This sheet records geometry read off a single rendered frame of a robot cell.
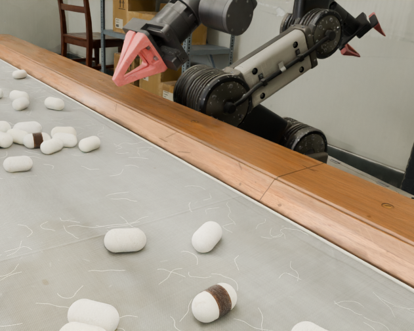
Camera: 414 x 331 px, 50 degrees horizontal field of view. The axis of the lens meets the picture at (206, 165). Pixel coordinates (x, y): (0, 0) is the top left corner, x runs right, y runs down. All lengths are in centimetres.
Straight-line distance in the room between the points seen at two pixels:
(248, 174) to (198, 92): 40
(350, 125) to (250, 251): 229
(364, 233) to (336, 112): 229
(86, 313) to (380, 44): 236
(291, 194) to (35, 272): 26
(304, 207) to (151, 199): 16
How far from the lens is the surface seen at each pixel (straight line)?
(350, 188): 50
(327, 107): 273
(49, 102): 79
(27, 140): 61
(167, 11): 69
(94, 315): 30
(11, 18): 518
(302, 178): 50
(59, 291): 35
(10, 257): 40
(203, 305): 31
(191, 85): 91
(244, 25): 67
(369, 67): 258
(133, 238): 37
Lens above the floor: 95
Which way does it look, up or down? 22 degrees down
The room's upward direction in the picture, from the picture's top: 5 degrees clockwise
